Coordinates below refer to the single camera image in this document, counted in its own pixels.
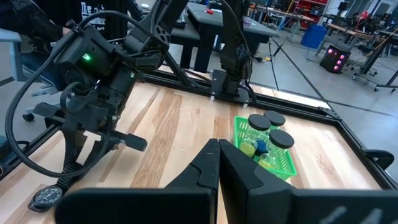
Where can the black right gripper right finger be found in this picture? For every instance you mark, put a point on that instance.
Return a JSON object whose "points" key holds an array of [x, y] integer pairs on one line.
{"points": [[248, 193]]}

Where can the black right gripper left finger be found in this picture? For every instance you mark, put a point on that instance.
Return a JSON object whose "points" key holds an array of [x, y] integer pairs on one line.
{"points": [[192, 199]]}

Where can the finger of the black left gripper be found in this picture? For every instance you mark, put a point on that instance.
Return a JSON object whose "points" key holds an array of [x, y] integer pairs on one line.
{"points": [[72, 152], [96, 152]]}

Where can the black wristwatch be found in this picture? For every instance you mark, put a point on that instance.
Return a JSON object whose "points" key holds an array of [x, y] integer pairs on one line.
{"points": [[48, 196]]}

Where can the grey office chair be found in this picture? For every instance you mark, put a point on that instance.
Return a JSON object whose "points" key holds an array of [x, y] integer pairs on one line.
{"points": [[11, 53]]}

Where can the green plastic basket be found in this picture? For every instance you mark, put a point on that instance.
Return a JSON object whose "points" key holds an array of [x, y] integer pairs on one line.
{"points": [[283, 168]]}

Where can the hourglass with blue sand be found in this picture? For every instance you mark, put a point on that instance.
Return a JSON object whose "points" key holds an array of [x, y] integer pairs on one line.
{"points": [[274, 118]]}

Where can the black computer tower with lights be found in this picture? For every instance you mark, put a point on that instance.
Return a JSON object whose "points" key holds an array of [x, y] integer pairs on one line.
{"points": [[335, 59]]}

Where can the grey desk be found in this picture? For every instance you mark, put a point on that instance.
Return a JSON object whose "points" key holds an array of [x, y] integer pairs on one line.
{"points": [[248, 28]]}

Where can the blue bin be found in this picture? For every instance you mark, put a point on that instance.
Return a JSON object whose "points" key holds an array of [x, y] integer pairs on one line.
{"points": [[313, 36]]}

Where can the red storage shelf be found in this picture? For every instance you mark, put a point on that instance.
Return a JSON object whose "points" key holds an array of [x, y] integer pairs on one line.
{"points": [[311, 7]]}

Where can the black aluminium rig frame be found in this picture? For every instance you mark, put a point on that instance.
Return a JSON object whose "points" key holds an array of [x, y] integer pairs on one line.
{"points": [[351, 135]]}

